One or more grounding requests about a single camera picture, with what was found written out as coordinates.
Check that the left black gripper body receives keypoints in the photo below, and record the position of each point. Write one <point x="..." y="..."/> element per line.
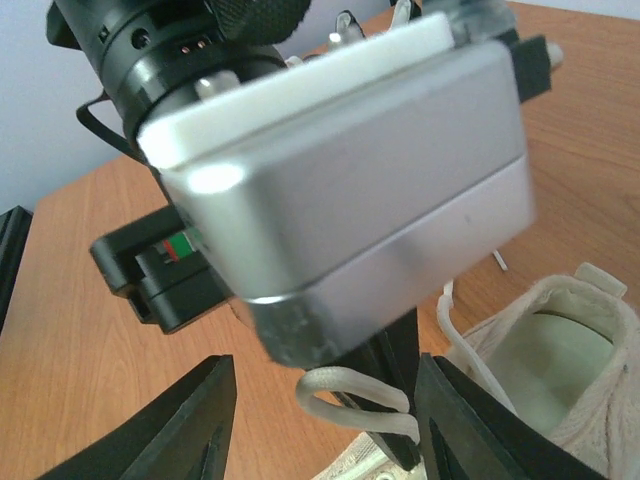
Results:
<point x="160" y="280"/>

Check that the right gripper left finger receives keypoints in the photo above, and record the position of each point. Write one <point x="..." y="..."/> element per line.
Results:
<point x="184" y="433"/>

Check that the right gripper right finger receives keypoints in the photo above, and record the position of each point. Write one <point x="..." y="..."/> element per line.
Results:
<point x="467" y="434"/>

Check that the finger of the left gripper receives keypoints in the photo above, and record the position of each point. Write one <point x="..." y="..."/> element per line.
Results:
<point x="400" y="350"/>
<point x="383" y="411"/>

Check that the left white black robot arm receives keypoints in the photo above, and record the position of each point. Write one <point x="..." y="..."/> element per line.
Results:
<point x="323" y="198"/>

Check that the black white sneaker left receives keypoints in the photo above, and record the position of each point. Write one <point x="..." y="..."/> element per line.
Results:
<point x="332" y="24"/>

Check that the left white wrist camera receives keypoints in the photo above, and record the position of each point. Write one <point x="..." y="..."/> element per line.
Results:
<point x="350" y="190"/>

